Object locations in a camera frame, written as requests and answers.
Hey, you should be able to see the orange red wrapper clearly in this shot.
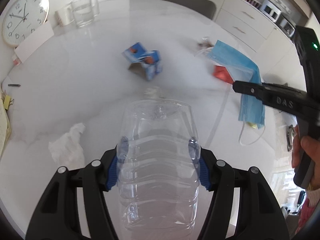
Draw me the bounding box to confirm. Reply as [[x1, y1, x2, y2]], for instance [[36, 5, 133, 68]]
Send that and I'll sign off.
[[213, 65, 234, 85]]

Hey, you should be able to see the person right hand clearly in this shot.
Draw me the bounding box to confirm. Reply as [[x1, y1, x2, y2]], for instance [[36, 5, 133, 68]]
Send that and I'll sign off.
[[291, 125, 320, 190]]

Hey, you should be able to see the yellow binder clip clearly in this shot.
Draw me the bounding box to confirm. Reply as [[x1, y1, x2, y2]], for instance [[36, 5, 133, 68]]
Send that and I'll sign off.
[[1, 92, 14, 110]]

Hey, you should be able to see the clear plastic snack bag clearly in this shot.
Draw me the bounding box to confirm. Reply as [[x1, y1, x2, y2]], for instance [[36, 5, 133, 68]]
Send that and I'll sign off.
[[198, 36, 214, 49]]

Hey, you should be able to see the white tissue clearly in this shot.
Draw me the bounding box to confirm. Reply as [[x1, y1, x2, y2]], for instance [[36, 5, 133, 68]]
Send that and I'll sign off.
[[48, 123, 85, 170]]

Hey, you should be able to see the clear glass mug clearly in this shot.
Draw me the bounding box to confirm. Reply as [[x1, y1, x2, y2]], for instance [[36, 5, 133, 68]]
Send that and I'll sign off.
[[71, 0, 100, 28]]

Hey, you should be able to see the grey chair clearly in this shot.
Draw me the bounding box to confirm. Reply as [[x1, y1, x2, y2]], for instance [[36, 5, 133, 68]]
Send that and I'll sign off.
[[163, 0, 216, 20]]

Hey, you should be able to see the pink floral clothing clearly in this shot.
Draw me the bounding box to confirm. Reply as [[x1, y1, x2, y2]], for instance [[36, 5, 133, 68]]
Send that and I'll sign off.
[[295, 189, 320, 233]]

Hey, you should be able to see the white wall clock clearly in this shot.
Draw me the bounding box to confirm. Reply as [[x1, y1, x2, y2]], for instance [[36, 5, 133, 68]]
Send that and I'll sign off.
[[2, 0, 50, 48]]

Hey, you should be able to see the white tape roll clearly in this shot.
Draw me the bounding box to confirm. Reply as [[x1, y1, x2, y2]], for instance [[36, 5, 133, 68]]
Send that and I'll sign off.
[[55, 3, 74, 27]]

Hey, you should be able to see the clear plastic bottle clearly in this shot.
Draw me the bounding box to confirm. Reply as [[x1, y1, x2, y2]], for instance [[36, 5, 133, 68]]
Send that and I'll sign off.
[[117, 87, 200, 239]]

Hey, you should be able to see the blue face mask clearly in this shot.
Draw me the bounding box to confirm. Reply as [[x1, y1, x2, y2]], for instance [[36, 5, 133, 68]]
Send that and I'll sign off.
[[204, 39, 267, 146]]

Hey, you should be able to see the white drawer cabinet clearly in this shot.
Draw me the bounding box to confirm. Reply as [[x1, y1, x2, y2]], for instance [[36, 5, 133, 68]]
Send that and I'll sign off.
[[215, 0, 278, 53]]

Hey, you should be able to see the yellow and blue wrapper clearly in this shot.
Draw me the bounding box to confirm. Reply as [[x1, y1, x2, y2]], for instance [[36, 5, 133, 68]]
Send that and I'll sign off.
[[246, 122, 258, 129]]

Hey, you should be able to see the blue printed carton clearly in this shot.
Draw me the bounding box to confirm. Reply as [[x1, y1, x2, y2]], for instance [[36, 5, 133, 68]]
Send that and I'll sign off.
[[122, 42, 162, 81]]

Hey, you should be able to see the black pen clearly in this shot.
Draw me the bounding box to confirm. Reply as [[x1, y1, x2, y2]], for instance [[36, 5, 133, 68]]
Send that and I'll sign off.
[[8, 83, 21, 87]]

